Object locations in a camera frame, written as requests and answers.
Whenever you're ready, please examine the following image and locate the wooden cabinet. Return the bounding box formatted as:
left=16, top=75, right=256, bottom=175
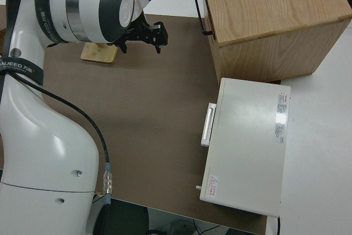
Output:
left=200, top=0, right=352, bottom=84

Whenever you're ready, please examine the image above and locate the black cabinet handle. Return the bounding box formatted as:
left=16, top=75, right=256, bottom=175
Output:
left=194, top=0, right=214, bottom=35

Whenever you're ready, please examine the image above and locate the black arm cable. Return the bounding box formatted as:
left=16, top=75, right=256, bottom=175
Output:
left=5, top=69, right=115, bottom=208

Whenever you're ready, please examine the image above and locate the white toaster oven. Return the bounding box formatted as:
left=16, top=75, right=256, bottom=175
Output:
left=199, top=77, right=292, bottom=218

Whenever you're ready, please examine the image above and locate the white oven door handle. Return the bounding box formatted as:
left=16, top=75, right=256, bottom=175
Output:
left=200, top=102, right=218, bottom=147

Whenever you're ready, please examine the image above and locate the black velcro cable strap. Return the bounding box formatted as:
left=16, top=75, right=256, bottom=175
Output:
left=4, top=0, right=69, bottom=45
left=0, top=57, right=45, bottom=87

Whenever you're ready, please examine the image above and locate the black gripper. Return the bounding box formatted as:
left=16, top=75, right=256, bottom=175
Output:
left=118, top=12, right=169, bottom=54

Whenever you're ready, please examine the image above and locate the brown table mat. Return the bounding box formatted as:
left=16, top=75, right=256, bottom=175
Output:
left=0, top=5, right=269, bottom=235

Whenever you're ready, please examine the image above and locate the wooden mug stand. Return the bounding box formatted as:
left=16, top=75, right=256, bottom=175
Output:
left=64, top=0, right=119, bottom=64

